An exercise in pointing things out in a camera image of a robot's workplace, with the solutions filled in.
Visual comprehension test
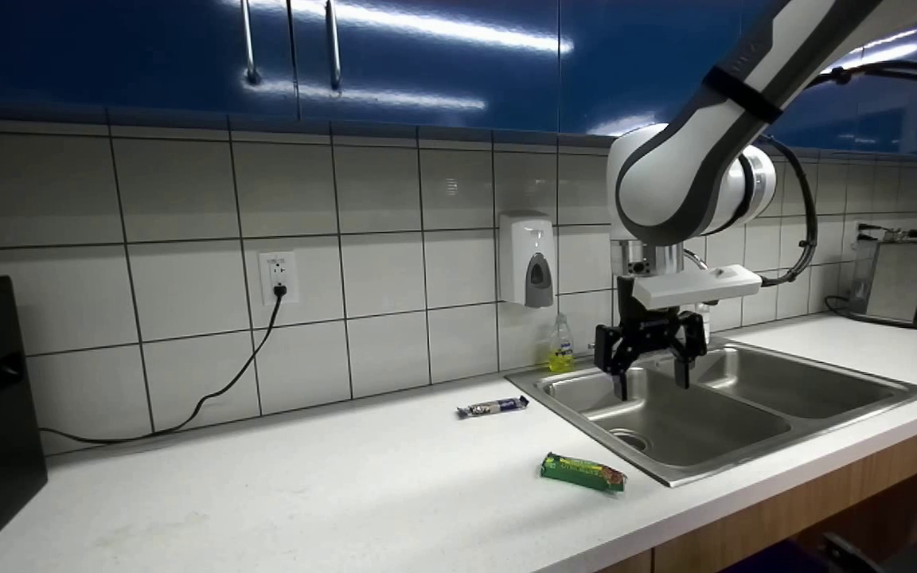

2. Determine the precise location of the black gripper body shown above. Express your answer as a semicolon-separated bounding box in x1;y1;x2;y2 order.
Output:
615;272;686;346

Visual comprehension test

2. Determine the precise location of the green granola bar packet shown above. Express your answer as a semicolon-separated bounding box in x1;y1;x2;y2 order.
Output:
537;448;629;498

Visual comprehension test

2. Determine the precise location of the steel sink drain strainer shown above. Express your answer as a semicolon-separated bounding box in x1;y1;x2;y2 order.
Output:
615;427;652;455

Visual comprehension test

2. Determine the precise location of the stainless steel double sink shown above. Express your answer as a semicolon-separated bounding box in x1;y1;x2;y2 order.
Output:
505;342;917;489

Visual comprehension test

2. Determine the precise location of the yellow dish soap bottle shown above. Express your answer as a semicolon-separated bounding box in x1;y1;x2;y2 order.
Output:
537;308;580;375

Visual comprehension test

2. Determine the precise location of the dark marker pen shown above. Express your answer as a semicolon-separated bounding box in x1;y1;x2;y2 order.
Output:
452;394;533;424

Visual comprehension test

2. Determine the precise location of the wooden base cabinet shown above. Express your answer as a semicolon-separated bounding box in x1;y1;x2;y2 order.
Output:
596;420;917;573

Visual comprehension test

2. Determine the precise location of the silver countertop appliance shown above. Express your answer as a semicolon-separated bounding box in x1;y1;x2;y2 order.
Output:
852;219;917;328

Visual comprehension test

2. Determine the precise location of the blue cabinet door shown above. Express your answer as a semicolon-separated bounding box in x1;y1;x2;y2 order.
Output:
0;0;295;121
557;0;785;148
287;0;564;139
769;25;917;160

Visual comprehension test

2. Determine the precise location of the black chair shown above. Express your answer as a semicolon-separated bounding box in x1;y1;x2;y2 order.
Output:
818;518;917;573

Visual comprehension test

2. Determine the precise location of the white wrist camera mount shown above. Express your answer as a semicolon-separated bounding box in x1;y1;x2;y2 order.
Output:
627;264;766;314

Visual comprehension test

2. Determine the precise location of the white wall soap dispenser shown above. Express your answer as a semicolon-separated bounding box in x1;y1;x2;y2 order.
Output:
493;216;561;311

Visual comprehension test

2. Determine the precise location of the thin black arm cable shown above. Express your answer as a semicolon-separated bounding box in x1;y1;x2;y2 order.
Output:
754;56;917;289

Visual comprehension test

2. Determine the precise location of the white wall outlet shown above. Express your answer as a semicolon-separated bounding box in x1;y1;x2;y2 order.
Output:
257;248;302;307

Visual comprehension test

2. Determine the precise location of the black power cord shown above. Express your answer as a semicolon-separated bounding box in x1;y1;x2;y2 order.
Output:
38;284;289;447

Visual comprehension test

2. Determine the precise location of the silver cabinet door handle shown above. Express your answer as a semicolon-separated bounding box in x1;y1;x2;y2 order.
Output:
321;0;347;96
234;0;268;89

